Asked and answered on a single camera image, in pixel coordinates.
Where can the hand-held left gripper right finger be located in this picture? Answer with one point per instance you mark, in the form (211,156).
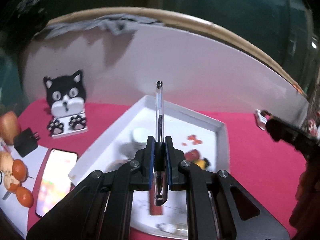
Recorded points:
(168,165)

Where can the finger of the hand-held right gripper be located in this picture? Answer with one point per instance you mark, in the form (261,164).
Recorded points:
(280,130)

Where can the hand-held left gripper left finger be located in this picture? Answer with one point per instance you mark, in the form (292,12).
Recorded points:
(151,165)

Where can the white cylinder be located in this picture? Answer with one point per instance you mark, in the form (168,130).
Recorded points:
(140,135)

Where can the yellow lighter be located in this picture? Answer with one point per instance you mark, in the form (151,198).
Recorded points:
(201,163)

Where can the red rectangular stick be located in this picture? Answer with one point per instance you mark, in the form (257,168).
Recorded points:
(152,205)

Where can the white shallow tray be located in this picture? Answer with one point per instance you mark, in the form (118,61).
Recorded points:
(175,122)

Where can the white charger plug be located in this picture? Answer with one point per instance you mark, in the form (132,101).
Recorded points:
(168,228)

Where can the clear ballpoint pen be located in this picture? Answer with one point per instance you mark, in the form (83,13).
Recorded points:
(160,100)

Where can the person's right forearm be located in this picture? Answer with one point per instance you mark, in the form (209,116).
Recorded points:
(307,192)

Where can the red white patterned cushion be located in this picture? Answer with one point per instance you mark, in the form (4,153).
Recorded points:
(314,127)

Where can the white power strip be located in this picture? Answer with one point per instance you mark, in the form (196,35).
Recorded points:
(260,120)

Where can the small red container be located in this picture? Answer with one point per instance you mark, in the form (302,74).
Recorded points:
(193,155)

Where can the brown tape roll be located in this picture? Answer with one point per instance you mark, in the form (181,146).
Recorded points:
(117,164)

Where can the orange sticker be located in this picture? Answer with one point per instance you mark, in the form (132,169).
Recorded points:
(193,138)

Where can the smartphone with lit screen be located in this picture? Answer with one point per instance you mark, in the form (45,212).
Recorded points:
(55,180)

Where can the black white cat phone holder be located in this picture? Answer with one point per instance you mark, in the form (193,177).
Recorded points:
(63,87)

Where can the black charger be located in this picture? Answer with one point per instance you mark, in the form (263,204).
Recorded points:
(25,142)

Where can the orange tangerine peel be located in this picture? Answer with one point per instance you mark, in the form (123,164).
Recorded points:
(11,183)

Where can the peeled pale fruit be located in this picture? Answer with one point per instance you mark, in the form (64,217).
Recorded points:
(6,162)

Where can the white paper sheet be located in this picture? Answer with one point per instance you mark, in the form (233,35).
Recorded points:
(15,217)

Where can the yellowish red apple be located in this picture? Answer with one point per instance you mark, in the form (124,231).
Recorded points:
(10,127)

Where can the grey cloth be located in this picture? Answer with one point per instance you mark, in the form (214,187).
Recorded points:
(112,22)

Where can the bamboo wall rail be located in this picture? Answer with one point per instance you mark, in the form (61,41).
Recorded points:
(200,25)

